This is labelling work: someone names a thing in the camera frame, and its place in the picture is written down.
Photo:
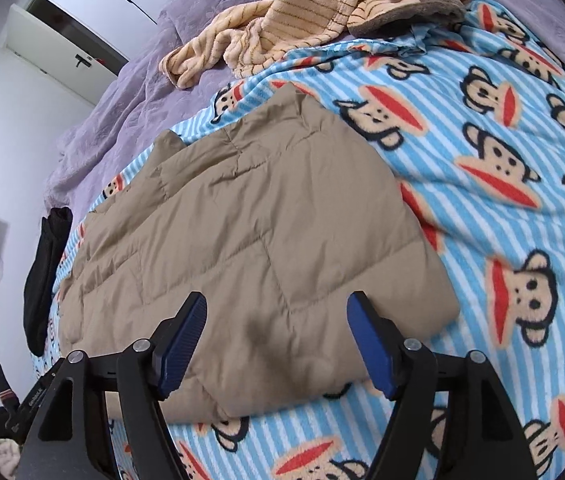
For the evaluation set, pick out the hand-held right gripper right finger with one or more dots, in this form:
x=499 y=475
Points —
x=372 y=345

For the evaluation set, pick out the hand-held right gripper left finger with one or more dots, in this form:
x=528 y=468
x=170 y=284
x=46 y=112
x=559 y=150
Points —
x=182 y=345

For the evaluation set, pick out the beige puffer jacket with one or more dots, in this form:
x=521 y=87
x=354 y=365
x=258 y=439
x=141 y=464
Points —
x=262 y=235

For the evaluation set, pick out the black folded clothes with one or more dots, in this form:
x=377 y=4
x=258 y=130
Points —
x=45 y=280

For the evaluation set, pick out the monkey printed striped blanket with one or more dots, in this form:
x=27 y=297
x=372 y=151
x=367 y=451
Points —
x=487 y=210

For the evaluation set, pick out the purple bed cover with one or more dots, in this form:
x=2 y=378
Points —
x=127 y=90

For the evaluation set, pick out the striped beige fleece robe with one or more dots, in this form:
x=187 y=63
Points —
x=282 y=20

